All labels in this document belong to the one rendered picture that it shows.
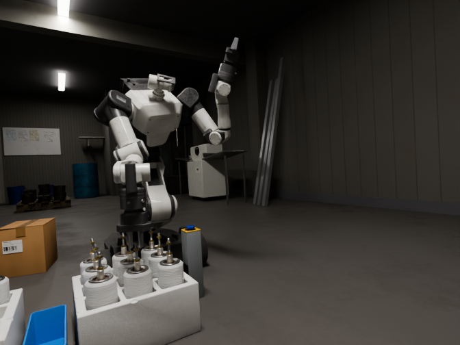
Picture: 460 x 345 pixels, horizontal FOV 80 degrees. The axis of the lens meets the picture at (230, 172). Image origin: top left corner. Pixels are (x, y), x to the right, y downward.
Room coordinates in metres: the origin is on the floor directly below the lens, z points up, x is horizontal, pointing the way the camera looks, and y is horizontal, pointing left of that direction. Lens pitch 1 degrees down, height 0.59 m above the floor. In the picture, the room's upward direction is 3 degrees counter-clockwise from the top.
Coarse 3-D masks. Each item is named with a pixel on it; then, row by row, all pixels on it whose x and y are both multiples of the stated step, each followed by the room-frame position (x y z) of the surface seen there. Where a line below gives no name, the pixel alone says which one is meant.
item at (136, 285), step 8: (144, 272) 0.94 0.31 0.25; (128, 280) 0.92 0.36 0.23; (136, 280) 0.92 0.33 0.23; (144, 280) 0.93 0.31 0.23; (152, 280) 0.97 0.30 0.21; (128, 288) 0.92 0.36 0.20; (136, 288) 0.92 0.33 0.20; (144, 288) 0.93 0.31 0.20; (152, 288) 0.97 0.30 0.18; (128, 296) 0.92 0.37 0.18; (136, 296) 0.92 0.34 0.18
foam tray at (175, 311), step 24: (120, 288) 0.98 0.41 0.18; (168, 288) 0.96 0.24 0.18; (192, 288) 0.99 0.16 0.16; (96, 312) 0.82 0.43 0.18; (120, 312) 0.86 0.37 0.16; (144, 312) 0.90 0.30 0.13; (168, 312) 0.94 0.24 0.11; (192, 312) 0.99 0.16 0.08; (96, 336) 0.82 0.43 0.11; (120, 336) 0.86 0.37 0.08; (144, 336) 0.89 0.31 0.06; (168, 336) 0.94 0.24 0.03
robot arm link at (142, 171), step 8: (120, 168) 0.93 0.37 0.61; (128, 168) 0.90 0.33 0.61; (136, 168) 0.94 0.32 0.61; (144, 168) 0.95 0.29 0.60; (120, 176) 0.92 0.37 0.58; (128, 176) 0.90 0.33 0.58; (136, 176) 0.94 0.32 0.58; (144, 176) 0.95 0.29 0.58; (128, 184) 0.90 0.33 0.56; (136, 184) 0.91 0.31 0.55; (120, 192) 0.93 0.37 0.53; (128, 192) 0.90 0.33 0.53; (136, 192) 0.93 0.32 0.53; (144, 192) 0.96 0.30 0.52
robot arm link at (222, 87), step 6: (216, 78) 1.44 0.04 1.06; (222, 78) 1.43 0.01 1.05; (228, 78) 1.43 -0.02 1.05; (210, 84) 1.45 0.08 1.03; (216, 84) 1.46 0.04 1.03; (222, 84) 1.41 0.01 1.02; (228, 84) 1.44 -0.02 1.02; (210, 90) 1.45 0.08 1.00; (216, 90) 1.46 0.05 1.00; (222, 90) 1.42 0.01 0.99; (228, 90) 1.43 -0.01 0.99
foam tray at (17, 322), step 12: (12, 300) 0.94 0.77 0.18; (0, 312) 0.89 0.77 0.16; (12, 312) 0.85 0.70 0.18; (24, 312) 1.03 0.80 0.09; (0, 324) 0.78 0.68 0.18; (12, 324) 0.81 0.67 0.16; (24, 324) 1.01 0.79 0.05; (0, 336) 0.72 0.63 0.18; (12, 336) 0.80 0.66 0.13; (24, 336) 1.00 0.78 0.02
